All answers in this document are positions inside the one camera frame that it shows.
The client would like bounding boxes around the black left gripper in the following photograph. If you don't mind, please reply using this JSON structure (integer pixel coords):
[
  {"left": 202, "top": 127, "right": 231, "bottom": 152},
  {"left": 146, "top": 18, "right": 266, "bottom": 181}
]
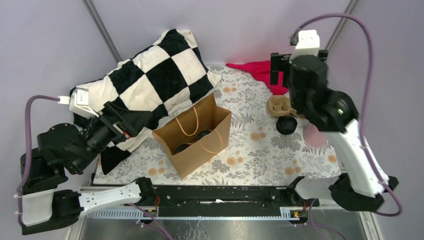
[{"left": 75, "top": 100, "right": 156, "bottom": 172}]

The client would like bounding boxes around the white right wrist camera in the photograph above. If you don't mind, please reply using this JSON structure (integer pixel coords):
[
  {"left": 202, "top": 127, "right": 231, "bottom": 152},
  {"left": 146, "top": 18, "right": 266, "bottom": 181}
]
[{"left": 289, "top": 29, "right": 321, "bottom": 64}]

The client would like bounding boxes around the brown paper bag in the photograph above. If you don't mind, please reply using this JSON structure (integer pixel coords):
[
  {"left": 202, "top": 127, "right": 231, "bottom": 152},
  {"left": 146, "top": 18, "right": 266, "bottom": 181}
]
[{"left": 152, "top": 93, "right": 232, "bottom": 179}]

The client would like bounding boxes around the brown cardboard cup carrier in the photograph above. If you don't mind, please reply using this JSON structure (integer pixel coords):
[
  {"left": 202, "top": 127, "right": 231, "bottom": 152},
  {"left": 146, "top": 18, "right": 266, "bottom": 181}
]
[{"left": 267, "top": 95, "right": 298, "bottom": 117}]

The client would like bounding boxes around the pink straw holder cup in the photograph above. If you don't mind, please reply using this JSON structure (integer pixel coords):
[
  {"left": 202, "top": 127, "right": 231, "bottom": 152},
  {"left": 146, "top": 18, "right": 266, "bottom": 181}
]
[{"left": 302, "top": 123, "right": 328, "bottom": 148}]

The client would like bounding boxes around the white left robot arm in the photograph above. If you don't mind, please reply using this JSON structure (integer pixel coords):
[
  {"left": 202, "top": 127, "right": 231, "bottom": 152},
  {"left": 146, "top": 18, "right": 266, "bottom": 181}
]
[{"left": 17, "top": 101, "right": 155, "bottom": 235}]

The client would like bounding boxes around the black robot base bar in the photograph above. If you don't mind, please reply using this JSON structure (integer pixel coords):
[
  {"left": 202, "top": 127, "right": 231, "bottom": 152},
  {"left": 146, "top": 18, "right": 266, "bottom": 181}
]
[{"left": 136, "top": 184, "right": 320, "bottom": 222}]

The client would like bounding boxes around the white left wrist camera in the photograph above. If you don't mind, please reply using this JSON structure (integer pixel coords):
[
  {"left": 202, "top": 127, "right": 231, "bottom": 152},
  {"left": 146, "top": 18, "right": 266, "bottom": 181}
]
[{"left": 58, "top": 87, "right": 99, "bottom": 119}]

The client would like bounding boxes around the black white checkered blanket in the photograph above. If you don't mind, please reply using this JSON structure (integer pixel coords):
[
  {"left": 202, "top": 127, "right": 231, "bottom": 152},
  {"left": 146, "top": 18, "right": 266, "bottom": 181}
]
[{"left": 82, "top": 29, "right": 222, "bottom": 174}]

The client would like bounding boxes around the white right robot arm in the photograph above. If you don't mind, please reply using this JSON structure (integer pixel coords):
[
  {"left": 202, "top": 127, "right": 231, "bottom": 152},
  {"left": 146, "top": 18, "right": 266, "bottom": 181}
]
[{"left": 270, "top": 50, "right": 399, "bottom": 213}]

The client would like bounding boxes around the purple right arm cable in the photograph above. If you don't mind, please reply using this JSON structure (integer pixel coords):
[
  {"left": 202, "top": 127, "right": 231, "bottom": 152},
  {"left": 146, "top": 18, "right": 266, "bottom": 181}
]
[{"left": 289, "top": 13, "right": 403, "bottom": 218}]

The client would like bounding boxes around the floral patterned table mat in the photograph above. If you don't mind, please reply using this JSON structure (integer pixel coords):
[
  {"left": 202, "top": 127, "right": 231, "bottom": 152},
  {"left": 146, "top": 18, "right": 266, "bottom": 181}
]
[{"left": 92, "top": 66, "right": 340, "bottom": 186}]

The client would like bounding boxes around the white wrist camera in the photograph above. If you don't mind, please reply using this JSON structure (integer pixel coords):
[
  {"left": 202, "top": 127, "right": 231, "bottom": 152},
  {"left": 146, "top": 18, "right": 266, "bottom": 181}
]
[
  {"left": 58, "top": 87, "right": 99, "bottom": 119},
  {"left": 289, "top": 29, "right": 321, "bottom": 64}
]

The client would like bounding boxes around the red cloth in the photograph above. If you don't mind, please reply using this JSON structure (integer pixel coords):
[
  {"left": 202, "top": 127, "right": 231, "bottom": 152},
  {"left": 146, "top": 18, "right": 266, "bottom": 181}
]
[{"left": 226, "top": 60, "right": 288, "bottom": 95}]

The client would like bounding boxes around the black paper coffee cup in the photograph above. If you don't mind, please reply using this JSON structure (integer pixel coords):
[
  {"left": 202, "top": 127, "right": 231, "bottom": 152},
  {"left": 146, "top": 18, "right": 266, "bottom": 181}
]
[{"left": 195, "top": 130, "right": 212, "bottom": 142}]

